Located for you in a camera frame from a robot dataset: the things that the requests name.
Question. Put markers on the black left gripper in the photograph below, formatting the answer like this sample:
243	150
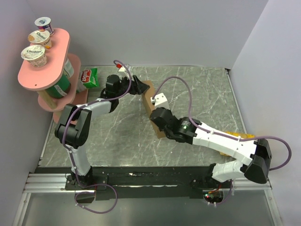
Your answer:
138	87

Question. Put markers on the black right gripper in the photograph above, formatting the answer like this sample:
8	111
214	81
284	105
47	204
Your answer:
167	110

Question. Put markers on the brown cardboard paper box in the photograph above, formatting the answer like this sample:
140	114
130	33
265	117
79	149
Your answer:
149	107

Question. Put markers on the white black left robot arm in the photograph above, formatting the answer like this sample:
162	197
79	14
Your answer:
73	126

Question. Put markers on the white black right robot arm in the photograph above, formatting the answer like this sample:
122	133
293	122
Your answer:
251	157

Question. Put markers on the green red snack bag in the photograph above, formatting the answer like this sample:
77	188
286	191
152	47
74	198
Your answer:
88	79

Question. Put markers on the white green label container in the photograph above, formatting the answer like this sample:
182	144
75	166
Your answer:
68	70

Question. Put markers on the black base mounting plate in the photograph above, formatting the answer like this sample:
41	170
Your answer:
150	182

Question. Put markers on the green cylindrical can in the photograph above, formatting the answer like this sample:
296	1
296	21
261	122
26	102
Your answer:
60	89

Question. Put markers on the yellow Lays chips bag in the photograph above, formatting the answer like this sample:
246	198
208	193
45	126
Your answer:
242	135

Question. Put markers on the small electronics board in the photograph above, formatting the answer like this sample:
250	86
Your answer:
213	197

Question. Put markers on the white Chobani yogurt cup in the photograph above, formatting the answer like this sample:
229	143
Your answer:
35	55

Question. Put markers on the orange Chobani yogurt cup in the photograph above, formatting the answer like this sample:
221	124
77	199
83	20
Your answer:
40	37

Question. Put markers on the blue white yogurt cup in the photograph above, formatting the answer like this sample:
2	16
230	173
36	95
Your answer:
44	23

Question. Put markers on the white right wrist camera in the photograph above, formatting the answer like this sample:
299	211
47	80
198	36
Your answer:
160	100

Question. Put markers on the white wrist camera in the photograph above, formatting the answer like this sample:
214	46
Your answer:
160	100
123	70

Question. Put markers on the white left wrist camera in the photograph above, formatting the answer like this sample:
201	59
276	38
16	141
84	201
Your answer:
123	70

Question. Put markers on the aluminium frame rail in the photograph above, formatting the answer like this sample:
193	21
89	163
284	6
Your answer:
55	183

